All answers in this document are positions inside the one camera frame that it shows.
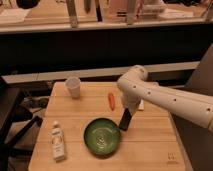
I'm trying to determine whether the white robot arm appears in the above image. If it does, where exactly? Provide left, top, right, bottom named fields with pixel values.
left=117, top=65, right=213, bottom=132

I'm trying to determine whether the green bowl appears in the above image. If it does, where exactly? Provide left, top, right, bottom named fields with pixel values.
left=84, top=118, right=121, bottom=156

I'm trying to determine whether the white ceramic cup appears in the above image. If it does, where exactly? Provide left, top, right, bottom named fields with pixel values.
left=65, top=77, right=81, bottom=99

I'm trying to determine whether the white rectangular block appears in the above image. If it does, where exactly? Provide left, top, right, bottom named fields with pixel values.
left=138, top=100, right=144, bottom=111

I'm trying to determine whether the orange carrot toy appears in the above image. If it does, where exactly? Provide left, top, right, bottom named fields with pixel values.
left=108, top=93, right=115, bottom=111

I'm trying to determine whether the wooden table board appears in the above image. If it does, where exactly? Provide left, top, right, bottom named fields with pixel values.
left=29, top=82, right=186, bottom=171

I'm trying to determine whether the white squeeze bottle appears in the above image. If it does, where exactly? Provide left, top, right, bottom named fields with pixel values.
left=51, top=121, right=66, bottom=161

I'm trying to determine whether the black rectangular eraser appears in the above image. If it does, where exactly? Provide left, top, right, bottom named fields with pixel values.
left=119, top=108, right=132, bottom=131

